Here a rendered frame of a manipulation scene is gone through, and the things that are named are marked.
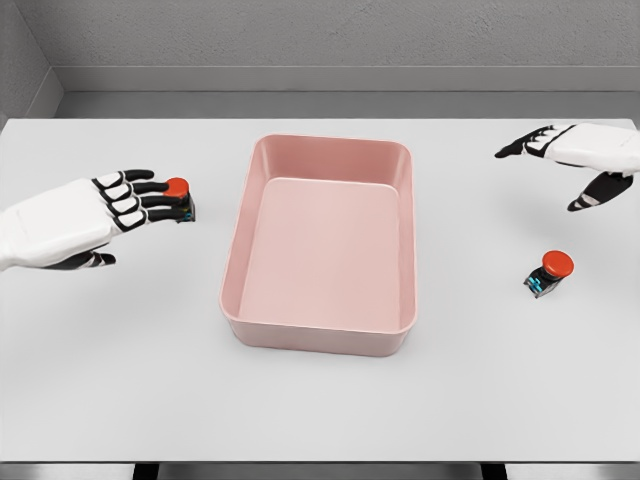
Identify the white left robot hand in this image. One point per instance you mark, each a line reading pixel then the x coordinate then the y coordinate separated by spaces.
pixel 60 220

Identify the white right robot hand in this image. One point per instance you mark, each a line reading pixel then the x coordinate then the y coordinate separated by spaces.
pixel 595 145

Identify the red button industrial switch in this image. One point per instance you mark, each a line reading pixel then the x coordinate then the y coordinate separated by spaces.
pixel 549 272
pixel 181 197

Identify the pink rectangular plastic basket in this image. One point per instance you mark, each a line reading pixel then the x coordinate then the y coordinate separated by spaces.
pixel 320 240

